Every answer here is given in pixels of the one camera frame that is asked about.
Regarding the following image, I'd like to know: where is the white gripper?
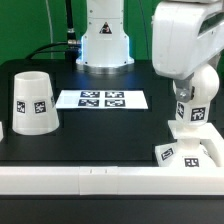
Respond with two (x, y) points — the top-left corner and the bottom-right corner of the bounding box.
(152, 0), (224, 102)

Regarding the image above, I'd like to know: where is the white lamp bulb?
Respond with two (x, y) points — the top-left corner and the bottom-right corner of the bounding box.
(175, 64), (219, 127)

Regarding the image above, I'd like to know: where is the white lamp base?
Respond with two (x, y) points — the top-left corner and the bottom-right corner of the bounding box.
(155, 120), (216, 168)

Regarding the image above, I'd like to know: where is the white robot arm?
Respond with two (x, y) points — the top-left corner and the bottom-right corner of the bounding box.
(77, 0), (224, 102)

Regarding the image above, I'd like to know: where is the white lamp shade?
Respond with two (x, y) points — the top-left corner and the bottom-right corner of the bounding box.
(12, 71), (59, 135)

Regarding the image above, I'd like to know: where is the white right fence bar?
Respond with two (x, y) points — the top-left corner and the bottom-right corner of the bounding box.
(201, 123), (224, 167)

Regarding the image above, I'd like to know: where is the white fence bar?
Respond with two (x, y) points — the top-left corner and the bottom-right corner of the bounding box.
(201, 123), (224, 167)
(0, 166), (224, 195)
(0, 121), (4, 142)

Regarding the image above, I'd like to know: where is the white marker sheet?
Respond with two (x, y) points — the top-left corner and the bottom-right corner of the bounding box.
(56, 90), (148, 109)

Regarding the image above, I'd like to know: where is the white front fence bar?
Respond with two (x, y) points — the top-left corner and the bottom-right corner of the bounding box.
(0, 166), (224, 195)

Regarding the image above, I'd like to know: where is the white left fence bar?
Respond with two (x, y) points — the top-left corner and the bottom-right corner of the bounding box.
(0, 121), (4, 142)

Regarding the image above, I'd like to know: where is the black thick cable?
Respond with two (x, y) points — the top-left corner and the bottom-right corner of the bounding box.
(64, 0), (76, 44)

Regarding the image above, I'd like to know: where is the black table cable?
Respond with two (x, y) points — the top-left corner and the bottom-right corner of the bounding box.
(25, 39), (82, 61)

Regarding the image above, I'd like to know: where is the white thin cable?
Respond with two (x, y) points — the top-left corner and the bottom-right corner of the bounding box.
(45, 0), (54, 60)

